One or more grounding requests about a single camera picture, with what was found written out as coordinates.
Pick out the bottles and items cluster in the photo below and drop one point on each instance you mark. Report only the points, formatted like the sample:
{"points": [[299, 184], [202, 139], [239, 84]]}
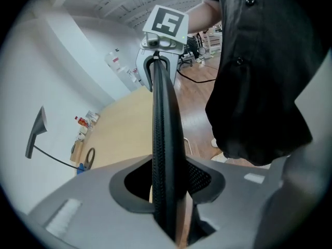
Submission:
{"points": [[93, 117]]}

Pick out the white metal rack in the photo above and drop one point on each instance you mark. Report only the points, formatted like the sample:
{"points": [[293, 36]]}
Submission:
{"points": [[212, 39]]}

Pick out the white water dispenser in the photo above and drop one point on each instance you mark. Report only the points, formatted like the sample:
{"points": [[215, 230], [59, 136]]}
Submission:
{"points": [[128, 78]]}

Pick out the white shoe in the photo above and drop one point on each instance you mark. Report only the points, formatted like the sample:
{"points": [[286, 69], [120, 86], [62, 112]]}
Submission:
{"points": [[220, 159], [215, 143]]}

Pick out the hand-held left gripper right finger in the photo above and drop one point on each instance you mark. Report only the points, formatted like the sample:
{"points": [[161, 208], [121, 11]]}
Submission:
{"points": [[238, 198]]}

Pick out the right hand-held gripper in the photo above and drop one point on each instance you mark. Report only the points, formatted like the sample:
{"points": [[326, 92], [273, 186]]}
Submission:
{"points": [[166, 22]]}

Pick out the clear water jug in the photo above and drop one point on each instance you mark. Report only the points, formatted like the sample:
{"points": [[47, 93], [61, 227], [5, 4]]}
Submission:
{"points": [[113, 61]]}

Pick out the black desk lamp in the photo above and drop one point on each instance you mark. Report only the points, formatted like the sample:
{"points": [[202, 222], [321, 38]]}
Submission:
{"points": [[36, 128]]}

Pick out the person's right forearm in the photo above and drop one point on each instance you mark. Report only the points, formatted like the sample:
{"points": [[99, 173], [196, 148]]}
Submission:
{"points": [[205, 17]]}

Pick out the wooden tissue box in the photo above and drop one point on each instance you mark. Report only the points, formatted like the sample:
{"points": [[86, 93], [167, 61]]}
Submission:
{"points": [[77, 150]]}

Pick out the person's black clothing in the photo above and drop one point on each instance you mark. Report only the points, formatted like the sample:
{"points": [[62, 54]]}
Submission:
{"points": [[259, 87]]}

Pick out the red drink bottle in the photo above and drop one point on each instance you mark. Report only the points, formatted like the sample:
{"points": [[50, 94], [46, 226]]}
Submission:
{"points": [[82, 121]]}

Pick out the white mug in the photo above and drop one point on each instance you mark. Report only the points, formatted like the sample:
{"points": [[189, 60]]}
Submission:
{"points": [[82, 136]]}

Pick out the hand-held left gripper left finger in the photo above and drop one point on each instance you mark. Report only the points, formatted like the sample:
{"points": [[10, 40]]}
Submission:
{"points": [[85, 211]]}

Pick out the light wooden desk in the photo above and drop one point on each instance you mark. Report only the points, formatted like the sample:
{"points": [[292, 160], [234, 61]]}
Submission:
{"points": [[122, 128]]}

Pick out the blue cloth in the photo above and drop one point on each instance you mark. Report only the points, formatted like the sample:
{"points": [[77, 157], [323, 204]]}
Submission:
{"points": [[81, 168]]}

